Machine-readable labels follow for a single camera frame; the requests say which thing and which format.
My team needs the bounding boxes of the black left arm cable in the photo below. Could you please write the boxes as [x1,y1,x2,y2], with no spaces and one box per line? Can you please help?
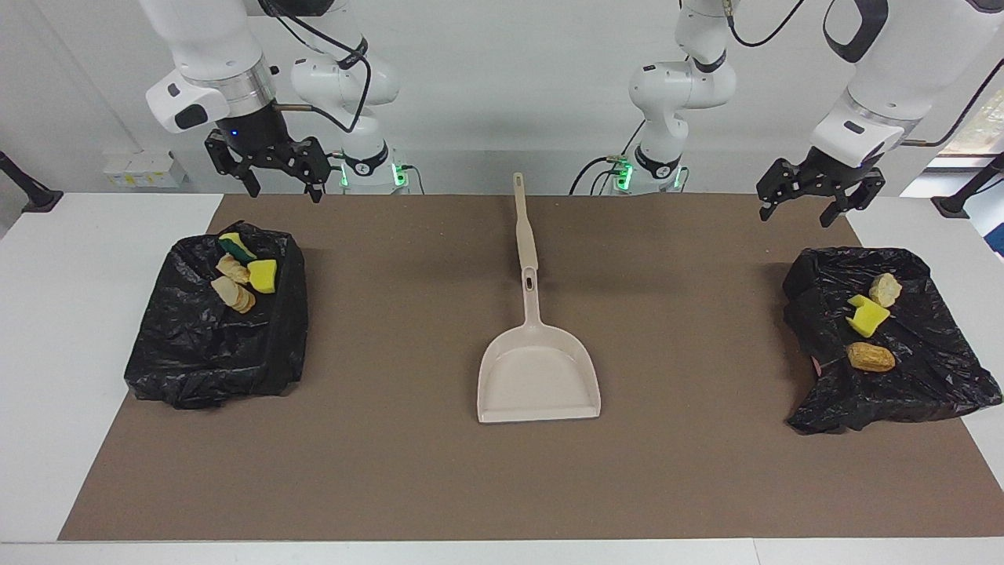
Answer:
[726,0,1004,148]

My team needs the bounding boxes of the pale yellow bread piece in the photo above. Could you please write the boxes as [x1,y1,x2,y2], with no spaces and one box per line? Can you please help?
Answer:
[869,272,904,308]

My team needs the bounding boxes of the beige plastic dustpan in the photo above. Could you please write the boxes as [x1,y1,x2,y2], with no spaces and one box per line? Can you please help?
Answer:
[477,266,602,425]

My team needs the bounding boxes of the white wall socket box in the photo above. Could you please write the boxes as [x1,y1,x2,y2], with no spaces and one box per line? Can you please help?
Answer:
[103,151,189,189]

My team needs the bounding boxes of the black plastic trash bag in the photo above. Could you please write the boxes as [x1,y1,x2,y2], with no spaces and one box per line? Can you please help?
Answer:
[782,246,1004,436]
[124,221,309,410]

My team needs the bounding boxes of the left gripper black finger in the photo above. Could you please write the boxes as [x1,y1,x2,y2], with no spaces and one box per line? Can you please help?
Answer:
[820,169,886,228]
[757,159,813,223]

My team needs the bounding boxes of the beige brush with black bristles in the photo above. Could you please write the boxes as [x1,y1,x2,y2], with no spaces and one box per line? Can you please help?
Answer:
[513,172,539,272]

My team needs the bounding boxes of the striped orange bread piece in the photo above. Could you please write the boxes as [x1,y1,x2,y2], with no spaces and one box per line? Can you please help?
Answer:
[210,276,256,315]

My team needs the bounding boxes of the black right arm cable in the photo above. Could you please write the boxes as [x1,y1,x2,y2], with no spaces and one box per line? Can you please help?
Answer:
[259,0,373,134]

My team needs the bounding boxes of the black left base cable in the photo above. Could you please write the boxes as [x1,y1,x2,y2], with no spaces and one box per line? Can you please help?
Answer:
[569,153,628,195]

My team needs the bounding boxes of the bright window with frame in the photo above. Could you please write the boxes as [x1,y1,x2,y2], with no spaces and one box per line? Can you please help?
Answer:
[900,86,1004,199]

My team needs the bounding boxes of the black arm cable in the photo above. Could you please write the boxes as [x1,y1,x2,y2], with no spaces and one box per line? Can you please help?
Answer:
[726,0,1004,148]
[259,0,373,134]

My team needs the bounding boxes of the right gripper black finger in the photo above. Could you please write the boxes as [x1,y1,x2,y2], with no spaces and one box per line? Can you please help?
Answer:
[286,137,332,204]
[205,130,261,199]

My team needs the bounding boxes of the notched green yellow sponge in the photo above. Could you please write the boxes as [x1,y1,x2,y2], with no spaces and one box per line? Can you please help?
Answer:
[846,293,892,338]

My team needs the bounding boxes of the small yellow green sponge wedge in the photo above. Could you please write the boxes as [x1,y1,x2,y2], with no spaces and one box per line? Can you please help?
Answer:
[218,232,258,264]

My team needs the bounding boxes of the brown bun piece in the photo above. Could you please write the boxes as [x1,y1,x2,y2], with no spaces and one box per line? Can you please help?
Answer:
[846,342,897,373]

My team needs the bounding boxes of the black right base cable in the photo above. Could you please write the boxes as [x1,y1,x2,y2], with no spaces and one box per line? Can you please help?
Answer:
[304,151,347,195]

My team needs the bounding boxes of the black base cable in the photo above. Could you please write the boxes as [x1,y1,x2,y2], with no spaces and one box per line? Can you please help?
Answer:
[304,151,347,195]
[569,153,628,195]

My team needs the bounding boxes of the brown table mat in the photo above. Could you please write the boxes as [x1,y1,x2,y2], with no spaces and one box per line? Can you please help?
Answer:
[59,194,1004,542]

